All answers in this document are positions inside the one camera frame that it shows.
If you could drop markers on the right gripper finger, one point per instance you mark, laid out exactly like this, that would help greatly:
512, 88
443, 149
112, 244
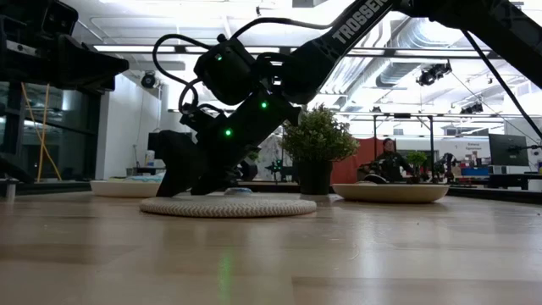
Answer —
216, 180
180, 173

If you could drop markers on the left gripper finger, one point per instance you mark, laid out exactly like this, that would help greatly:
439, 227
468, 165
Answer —
89, 55
93, 72

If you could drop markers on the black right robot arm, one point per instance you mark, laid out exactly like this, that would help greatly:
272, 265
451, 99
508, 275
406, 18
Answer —
360, 21

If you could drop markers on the small black robot arm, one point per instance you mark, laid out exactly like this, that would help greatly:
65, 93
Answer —
279, 169

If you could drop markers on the round woven cream mat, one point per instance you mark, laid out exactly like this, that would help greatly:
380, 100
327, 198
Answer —
228, 207

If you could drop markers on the white container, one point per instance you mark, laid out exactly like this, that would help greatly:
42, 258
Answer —
150, 159

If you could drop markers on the black computer monitor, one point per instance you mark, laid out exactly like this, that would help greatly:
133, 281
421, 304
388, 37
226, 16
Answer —
508, 150
154, 142

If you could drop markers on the long ceiling light bar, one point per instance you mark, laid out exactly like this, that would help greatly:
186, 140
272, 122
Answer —
135, 48

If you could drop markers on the black round hanging lamp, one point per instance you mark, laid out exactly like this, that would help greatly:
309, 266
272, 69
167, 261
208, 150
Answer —
148, 80

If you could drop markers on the white plate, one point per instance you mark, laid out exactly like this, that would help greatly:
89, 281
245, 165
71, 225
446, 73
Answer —
118, 190

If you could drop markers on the green plant in black pot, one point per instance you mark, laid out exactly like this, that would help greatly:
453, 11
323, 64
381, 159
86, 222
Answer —
319, 135

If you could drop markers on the orange partition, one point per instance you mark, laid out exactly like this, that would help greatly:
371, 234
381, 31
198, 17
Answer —
347, 169

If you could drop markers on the person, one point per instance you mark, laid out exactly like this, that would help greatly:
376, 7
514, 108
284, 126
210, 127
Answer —
391, 163

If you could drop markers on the beige plate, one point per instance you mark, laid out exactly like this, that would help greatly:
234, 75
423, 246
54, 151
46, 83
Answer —
389, 194

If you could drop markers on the black track light cluster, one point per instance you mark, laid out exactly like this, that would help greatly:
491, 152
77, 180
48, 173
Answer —
432, 74

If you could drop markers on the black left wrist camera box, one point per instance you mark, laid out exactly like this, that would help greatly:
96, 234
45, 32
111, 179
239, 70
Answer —
59, 17

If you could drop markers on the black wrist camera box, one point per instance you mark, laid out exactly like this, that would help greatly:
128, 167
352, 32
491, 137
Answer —
224, 72
59, 17

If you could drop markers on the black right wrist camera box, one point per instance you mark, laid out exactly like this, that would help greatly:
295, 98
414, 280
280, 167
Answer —
224, 72

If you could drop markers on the small grey metal post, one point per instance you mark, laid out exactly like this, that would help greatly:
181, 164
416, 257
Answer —
10, 190

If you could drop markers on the black metal station frame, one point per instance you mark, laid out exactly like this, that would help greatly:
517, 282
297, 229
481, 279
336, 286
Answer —
402, 115

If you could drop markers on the silver round ceiling duct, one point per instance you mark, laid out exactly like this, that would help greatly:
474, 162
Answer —
406, 55

